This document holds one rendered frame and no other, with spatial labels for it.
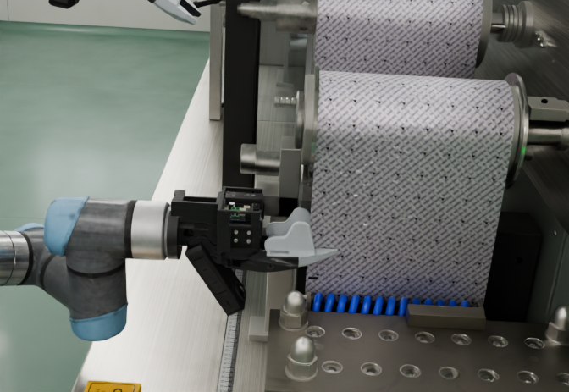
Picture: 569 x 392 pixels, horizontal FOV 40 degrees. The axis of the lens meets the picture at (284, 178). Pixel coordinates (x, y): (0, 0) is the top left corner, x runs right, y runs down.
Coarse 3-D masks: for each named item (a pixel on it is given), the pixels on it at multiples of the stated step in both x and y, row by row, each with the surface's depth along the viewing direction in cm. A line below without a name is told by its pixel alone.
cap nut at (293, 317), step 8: (288, 296) 95; (296, 296) 95; (288, 304) 95; (296, 304) 94; (304, 304) 95; (280, 312) 96; (288, 312) 95; (296, 312) 95; (304, 312) 96; (280, 320) 96; (288, 320) 95; (296, 320) 95; (304, 320) 96; (288, 328) 95; (296, 328) 95; (304, 328) 96
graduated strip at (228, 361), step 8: (240, 272) 133; (240, 280) 130; (240, 312) 122; (232, 320) 120; (240, 320) 120; (232, 328) 118; (224, 336) 116; (232, 336) 116; (224, 344) 114; (232, 344) 114; (224, 352) 112; (232, 352) 112; (224, 360) 110; (232, 360) 111; (224, 368) 109; (232, 368) 109; (224, 376) 107; (232, 376) 107; (224, 384) 106; (232, 384) 106
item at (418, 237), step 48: (336, 192) 97; (384, 192) 97; (432, 192) 97; (480, 192) 97; (336, 240) 100; (384, 240) 100; (432, 240) 100; (480, 240) 99; (336, 288) 103; (384, 288) 102; (432, 288) 102; (480, 288) 102
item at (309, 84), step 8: (312, 80) 97; (312, 88) 96; (512, 88) 97; (312, 96) 95; (512, 96) 96; (312, 104) 94; (312, 112) 94; (304, 120) 96; (312, 120) 94; (304, 128) 95; (304, 136) 95; (304, 144) 95; (512, 144) 95; (304, 152) 96; (512, 152) 95; (304, 160) 98; (512, 160) 96
